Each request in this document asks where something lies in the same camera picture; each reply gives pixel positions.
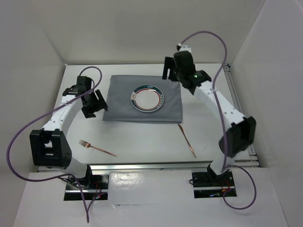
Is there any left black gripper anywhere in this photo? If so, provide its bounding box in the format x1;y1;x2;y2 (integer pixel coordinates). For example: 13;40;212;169
81;89;107;118

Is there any grey cloth napkin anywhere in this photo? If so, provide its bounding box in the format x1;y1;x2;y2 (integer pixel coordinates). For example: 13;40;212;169
103;75;183;123

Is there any copper fork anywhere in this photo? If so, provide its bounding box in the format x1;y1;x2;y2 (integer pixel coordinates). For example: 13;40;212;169
79;140;117;157

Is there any white plate green red rim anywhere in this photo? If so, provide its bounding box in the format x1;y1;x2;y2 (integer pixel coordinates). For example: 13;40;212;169
131;85;164;113

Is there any copper knife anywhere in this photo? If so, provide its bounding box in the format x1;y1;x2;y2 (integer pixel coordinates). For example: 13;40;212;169
177;124;196;158

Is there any clear plastic cup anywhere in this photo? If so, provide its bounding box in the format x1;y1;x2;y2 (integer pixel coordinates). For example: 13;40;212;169
170;81;180;89

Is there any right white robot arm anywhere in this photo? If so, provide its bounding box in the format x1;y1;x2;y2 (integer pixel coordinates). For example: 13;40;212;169
162;44;256;185

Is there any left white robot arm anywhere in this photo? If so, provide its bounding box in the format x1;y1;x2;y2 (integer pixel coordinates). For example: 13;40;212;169
29;76;108;189

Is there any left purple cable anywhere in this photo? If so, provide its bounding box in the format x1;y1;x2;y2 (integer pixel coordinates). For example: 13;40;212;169
6;66;103;223

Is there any purple cable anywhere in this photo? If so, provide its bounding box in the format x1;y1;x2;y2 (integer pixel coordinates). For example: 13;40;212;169
180;31;258;210
6;66;103;223

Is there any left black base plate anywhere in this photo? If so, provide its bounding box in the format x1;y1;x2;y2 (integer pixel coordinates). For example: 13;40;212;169
59;174;109;201

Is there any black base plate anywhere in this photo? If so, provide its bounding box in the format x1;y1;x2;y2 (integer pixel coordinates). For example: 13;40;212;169
189;171;237;199
59;174;109;201

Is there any aluminium rail front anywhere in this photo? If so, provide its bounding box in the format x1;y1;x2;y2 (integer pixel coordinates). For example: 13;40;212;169
37;160;260;172

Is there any aluminium rail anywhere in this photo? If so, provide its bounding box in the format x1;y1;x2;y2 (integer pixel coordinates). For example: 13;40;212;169
223;64;259;164
37;160;260;172

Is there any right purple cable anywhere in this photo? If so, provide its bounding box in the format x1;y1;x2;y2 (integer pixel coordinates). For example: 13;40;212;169
180;31;258;210

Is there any aluminium rail right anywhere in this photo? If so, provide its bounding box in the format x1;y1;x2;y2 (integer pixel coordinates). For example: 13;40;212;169
223;64;259;164

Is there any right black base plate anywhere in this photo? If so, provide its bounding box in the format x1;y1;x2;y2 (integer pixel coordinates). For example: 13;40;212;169
189;171;237;199

